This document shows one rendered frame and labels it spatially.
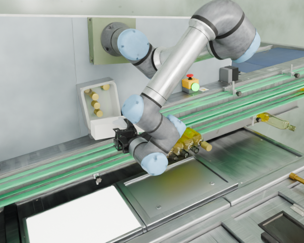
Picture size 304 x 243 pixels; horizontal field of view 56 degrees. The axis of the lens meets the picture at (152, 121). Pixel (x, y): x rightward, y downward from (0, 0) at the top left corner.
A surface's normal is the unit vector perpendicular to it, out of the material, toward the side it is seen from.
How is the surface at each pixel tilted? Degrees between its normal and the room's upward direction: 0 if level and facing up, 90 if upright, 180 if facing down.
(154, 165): 0
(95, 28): 2
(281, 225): 90
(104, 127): 0
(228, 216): 90
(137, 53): 8
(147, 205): 90
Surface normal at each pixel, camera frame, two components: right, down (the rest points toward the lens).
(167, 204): -0.11, -0.91
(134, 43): 0.35, 0.28
